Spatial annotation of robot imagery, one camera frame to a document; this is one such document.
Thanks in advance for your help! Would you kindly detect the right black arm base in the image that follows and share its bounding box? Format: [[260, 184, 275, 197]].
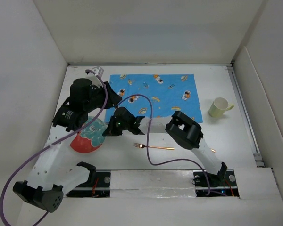
[[192, 168, 239, 198]]

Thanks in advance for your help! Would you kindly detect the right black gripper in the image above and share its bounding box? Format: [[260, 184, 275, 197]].
[[104, 116, 129, 137]]

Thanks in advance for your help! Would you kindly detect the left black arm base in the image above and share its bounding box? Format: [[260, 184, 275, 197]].
[[66, 162, 111, 198]]

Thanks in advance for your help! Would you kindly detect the red and teal plate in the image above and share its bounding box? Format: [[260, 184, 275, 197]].
[[69, 118, 106, 153]]

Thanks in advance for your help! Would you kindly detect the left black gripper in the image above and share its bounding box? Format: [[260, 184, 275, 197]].
[[83, 81, 121, 113]]

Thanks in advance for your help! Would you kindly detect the metal rail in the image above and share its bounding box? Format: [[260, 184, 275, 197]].
[[70, 186, 238, 191]]

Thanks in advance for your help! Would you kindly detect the pale yellow mug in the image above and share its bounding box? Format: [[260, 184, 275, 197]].
[[208, 97, 234, 118]]

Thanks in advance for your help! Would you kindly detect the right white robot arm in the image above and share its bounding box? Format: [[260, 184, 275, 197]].
[[102, 107, 227, 186]]

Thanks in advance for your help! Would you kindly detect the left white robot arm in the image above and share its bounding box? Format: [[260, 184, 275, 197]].
[[13, 78, 122, 213]]

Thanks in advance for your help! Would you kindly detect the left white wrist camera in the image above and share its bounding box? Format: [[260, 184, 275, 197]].
[[90, 66, 104, 78]]

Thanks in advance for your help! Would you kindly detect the copper fork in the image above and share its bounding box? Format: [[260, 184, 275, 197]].
[[133, 143, 175, 150]]

